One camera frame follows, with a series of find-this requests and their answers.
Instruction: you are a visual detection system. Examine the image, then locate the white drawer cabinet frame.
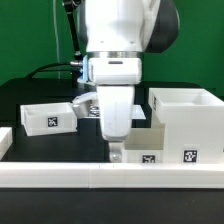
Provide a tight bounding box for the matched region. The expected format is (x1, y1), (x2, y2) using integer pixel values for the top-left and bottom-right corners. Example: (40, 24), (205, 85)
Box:
(148, 88), (224, 164)

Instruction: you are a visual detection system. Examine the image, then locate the white front fence rail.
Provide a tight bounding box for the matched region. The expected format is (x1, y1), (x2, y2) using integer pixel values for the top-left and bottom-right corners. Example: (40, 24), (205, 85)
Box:
(0, 162), (224, 189)

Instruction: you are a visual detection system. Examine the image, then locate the white front drawer box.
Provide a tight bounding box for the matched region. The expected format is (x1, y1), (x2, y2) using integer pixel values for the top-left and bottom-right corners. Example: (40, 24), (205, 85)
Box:
(122, 128), (164, 164)

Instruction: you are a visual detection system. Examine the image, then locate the white fence rail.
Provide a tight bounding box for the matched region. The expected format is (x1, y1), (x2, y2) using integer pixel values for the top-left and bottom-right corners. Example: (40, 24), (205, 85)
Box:
(0, 127), (13, 160)
(0, 162), (224, 189)

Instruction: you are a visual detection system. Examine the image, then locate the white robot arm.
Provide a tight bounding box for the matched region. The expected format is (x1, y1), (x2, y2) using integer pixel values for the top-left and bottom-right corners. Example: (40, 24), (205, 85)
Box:
(78, 0), (180, 162)

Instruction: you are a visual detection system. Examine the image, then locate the white left fence rail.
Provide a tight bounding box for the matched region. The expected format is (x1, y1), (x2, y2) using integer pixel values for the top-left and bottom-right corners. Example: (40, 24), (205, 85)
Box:
(0, 127), (13, 160)

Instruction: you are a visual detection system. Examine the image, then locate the white drawer box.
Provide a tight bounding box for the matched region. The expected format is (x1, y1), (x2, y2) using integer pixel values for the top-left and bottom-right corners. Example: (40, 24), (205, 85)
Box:
(122, 128), (164, 164)
(20, 102), (77, 136)

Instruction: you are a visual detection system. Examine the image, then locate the black cable on stand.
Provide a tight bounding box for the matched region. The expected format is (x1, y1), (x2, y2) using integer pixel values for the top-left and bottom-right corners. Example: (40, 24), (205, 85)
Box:
(24, 0), (84, 79)

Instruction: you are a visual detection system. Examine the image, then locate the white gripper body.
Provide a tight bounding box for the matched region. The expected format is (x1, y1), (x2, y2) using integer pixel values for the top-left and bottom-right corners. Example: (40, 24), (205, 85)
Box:
(88, 58), (142, 140)

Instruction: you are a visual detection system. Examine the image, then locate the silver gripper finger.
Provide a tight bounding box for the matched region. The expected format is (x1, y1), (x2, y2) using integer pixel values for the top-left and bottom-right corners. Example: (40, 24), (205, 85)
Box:
(109, 142), (122, 163)

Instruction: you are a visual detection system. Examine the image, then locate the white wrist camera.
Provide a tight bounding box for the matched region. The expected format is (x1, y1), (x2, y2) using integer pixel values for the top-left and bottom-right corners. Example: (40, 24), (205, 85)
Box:
(72, 92), (99, 119)

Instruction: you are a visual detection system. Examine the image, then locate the white rear drawer box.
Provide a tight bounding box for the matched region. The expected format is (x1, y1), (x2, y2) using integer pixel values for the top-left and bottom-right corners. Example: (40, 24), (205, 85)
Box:
(20, 102), (77, 136)

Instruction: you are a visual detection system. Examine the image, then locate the white marker tag sheet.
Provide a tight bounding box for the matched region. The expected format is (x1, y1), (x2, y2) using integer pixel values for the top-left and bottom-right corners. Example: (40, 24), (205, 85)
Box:
(71, 102), (147, 120)

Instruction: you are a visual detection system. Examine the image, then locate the grey hanging cable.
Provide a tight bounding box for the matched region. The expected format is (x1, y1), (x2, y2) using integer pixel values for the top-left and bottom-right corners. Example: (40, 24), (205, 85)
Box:
(52, 0), (62, 80)

